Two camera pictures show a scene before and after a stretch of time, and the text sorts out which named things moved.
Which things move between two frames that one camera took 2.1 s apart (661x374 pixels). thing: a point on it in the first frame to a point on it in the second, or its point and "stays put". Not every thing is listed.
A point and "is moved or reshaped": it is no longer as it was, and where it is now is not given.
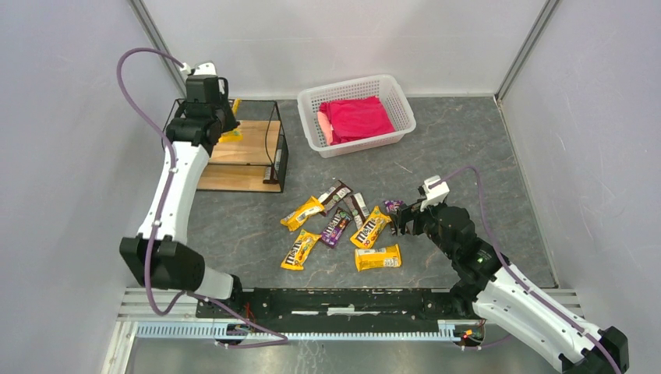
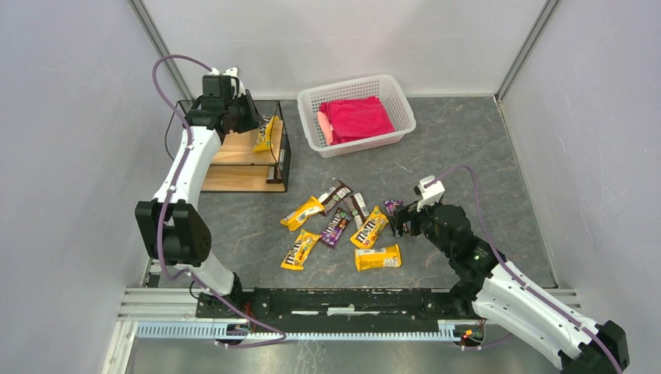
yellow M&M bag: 368,234 stays put
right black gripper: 413,220 stays put
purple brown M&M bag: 392,206 stays put
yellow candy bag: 235,135 is moved or reshaped
